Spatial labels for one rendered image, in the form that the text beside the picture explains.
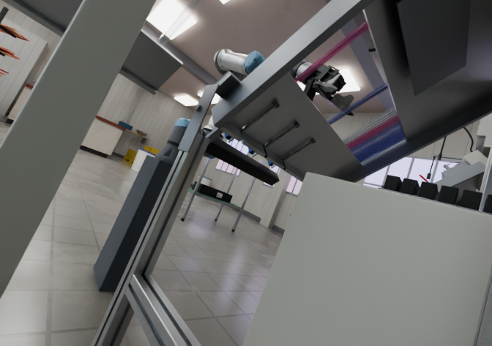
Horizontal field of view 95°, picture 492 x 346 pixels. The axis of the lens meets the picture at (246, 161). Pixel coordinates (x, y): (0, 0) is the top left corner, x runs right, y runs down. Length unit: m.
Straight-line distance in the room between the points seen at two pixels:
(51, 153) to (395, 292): 0.39
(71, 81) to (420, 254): 0.41
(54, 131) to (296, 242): 0.32
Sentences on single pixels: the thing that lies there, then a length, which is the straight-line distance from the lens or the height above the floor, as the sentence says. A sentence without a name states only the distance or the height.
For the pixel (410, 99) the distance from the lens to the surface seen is 0.86.
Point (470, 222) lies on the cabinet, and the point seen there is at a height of 0.61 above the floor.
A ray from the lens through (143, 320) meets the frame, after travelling 0.50.
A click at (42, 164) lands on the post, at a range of 0.34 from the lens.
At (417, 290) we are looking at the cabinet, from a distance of 0.29.
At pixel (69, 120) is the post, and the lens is 0.33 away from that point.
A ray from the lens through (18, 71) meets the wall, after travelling 9.84.
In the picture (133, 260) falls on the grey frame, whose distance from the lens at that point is 0.57.
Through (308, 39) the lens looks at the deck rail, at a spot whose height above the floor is 0.88.
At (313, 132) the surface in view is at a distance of 0.74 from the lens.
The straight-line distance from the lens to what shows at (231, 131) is 0.58.
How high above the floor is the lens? 0.55
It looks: 8 degrees up
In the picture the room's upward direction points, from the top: 22 degrees clockwise
